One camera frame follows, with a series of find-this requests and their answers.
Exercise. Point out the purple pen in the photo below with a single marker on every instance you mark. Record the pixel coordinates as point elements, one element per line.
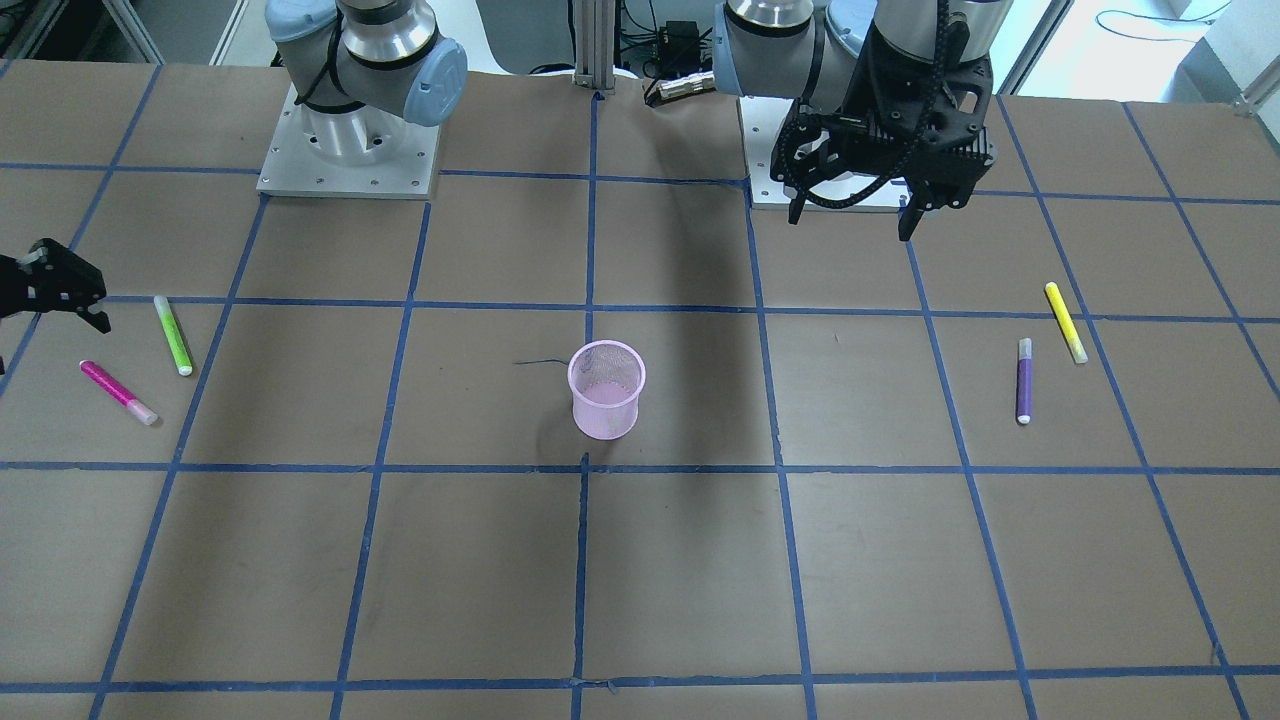
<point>1024,382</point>

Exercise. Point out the yellow pen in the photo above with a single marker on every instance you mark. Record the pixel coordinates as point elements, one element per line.
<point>1070,334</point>

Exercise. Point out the pink mesh cup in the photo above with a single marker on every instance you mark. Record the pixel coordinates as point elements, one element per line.
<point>606,378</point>

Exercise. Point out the green pen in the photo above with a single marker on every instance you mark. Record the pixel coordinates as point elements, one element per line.
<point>174,336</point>

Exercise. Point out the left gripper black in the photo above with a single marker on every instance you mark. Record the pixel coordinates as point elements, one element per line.
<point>812,146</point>

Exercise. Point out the pink pen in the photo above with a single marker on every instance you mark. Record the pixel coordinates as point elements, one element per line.
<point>121,394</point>

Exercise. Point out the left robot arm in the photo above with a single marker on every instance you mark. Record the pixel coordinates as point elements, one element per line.
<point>747,60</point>

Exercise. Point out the aluminium frame post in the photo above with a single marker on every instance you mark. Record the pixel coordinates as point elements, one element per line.
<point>594,33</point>

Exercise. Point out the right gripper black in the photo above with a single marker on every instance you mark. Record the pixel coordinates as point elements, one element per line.
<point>40,283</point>

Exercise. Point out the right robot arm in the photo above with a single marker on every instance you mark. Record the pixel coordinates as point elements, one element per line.
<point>362,71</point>

